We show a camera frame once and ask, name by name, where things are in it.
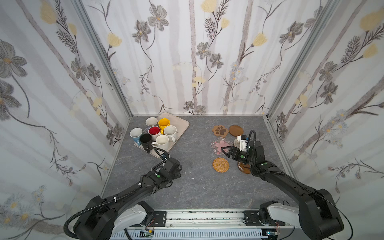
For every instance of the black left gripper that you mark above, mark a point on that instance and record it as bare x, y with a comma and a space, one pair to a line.
147, 144

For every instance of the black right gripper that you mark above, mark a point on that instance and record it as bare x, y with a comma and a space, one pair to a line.
235, 152

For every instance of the white woven rope coaster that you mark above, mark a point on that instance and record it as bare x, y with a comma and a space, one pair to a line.
236, 143

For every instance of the pink cherry blossom coaster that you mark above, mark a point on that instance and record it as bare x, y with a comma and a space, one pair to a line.
218, 144

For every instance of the woven rattan round coaster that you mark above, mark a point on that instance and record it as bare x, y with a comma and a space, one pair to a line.
221, 165

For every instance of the glossy amber round coaster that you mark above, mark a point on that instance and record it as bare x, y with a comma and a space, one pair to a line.
246, 169

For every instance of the brown round wooden coaster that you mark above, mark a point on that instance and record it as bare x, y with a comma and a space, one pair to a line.
236, 130

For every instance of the brown paw print coaster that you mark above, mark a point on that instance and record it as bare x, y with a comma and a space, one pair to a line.
220, 131

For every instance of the cream mug front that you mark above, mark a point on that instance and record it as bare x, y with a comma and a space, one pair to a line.
161, 142

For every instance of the black mug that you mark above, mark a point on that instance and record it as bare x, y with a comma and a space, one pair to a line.
146, 142

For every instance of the beige rectangular tray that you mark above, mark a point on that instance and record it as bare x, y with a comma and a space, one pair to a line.
180, 124

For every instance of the yellow mug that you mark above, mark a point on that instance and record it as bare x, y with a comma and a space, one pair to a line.
163, 123

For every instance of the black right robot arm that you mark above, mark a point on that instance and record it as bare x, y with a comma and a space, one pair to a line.
316, 213

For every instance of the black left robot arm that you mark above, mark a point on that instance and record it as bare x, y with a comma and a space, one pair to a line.
97, 220

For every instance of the red interior white mug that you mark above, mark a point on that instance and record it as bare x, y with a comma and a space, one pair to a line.
154, 131

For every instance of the light blue mug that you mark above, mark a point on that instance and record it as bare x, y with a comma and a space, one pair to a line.
135, 134

